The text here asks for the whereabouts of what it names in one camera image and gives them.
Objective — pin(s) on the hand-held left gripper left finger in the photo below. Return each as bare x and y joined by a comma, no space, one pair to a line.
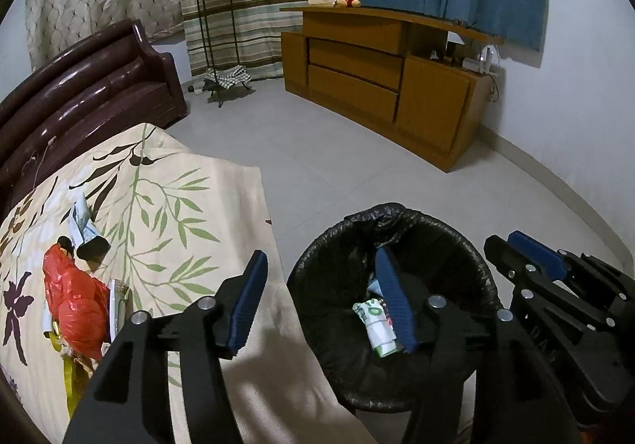
245,305

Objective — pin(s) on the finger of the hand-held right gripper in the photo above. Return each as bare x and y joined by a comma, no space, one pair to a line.
538,254
516,275

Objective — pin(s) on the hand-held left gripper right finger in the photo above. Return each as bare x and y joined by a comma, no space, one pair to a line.
394,300

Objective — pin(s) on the green white wrapper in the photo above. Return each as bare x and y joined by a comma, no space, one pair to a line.
377,322

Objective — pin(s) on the trash bin with black bag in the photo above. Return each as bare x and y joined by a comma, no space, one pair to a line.
337,275

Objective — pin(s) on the silver wrapper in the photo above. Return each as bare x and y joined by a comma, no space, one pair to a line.
119,305

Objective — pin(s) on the red plastic bag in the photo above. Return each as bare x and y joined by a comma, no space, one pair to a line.
74,295

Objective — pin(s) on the white paper wrapper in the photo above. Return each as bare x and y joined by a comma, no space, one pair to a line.
82,220

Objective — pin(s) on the yellow green snack wrapper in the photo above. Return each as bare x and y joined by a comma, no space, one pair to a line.
74,374

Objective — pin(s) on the floral tablecloth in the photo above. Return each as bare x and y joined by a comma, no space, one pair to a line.
198,225

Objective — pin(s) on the wooden cabinet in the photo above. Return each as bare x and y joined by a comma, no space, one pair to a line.
431,96

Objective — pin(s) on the white device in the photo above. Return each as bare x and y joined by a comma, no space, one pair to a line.
478,62

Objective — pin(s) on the checkered cloth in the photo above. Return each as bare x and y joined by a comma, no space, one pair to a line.
225,76

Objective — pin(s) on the dark red leather sofa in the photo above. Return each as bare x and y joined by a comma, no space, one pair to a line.
99,86

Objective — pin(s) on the black metal plant stand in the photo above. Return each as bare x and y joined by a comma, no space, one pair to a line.
203,37

